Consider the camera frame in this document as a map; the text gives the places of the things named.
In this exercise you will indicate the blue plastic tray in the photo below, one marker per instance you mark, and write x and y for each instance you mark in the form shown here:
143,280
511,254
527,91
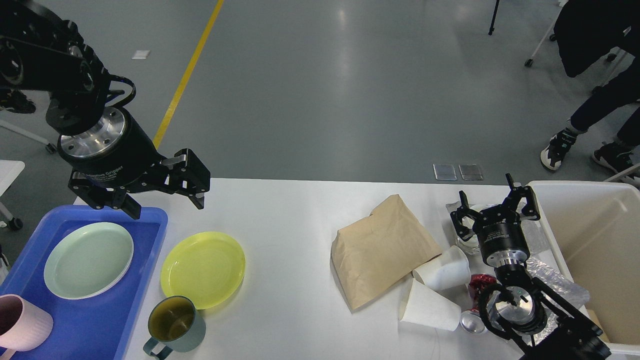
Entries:
99,327

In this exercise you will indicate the right floor outlet plate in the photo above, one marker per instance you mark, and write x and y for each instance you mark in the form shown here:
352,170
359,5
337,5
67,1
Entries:
471,172

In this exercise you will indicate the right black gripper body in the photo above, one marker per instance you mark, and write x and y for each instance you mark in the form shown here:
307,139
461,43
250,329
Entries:
500,237

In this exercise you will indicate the crushed red soda can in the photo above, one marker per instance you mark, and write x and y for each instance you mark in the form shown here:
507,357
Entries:
471,320

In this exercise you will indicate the white paper cup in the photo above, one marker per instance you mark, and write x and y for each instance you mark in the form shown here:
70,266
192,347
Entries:
446,271
425,307

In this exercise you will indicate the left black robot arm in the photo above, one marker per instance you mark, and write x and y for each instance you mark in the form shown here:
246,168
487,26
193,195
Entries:
42,52

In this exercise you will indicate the floor outlet plate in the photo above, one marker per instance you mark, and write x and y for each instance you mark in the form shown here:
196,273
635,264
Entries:
471,172
444,172

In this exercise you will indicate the left floor outlet plate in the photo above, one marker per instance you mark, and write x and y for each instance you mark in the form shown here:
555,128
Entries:
444,172

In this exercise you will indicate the yellow plastic plate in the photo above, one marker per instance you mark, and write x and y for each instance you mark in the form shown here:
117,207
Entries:
207,268

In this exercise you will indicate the person in black clothes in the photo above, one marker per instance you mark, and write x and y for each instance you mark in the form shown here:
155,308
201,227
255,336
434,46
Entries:
615,156

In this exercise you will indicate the lower white paper cup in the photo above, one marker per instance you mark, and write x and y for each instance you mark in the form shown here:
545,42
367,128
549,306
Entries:
425,307

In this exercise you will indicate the white side table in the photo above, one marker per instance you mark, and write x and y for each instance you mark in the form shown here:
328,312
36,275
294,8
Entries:
10,170

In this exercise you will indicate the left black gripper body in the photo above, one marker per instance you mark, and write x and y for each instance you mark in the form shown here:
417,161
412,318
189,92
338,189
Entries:
113,154

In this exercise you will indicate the beige plastic bin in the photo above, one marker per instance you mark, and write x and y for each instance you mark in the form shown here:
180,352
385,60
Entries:
596,230

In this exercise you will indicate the brown paper bag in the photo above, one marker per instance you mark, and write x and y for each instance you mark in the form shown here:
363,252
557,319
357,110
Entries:
375,252

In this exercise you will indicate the dark teal mug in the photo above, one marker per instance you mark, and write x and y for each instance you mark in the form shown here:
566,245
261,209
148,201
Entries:
175,326

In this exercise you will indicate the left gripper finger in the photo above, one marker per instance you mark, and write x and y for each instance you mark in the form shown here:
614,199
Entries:
188,176
98,197

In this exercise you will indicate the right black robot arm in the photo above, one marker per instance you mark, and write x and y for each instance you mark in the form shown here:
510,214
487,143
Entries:
521,307

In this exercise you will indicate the small foil wrapper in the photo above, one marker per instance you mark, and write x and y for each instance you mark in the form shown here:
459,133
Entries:
533,232

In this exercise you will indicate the silver foil bag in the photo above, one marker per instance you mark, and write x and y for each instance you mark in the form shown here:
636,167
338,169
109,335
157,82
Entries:
574,293

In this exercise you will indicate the white rolling chair frame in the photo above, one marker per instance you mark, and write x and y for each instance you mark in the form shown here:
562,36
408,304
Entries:
614,58

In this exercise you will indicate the pink ribbed cup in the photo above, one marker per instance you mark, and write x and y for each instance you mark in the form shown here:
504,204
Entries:
23,325

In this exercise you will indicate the pale green plate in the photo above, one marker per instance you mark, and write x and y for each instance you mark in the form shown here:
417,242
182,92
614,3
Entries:
89,261

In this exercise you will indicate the black tripod leg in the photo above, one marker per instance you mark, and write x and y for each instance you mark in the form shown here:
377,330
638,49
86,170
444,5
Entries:
492,25

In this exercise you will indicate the upper white paper cup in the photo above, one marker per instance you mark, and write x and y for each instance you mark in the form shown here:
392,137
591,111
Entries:
446,271

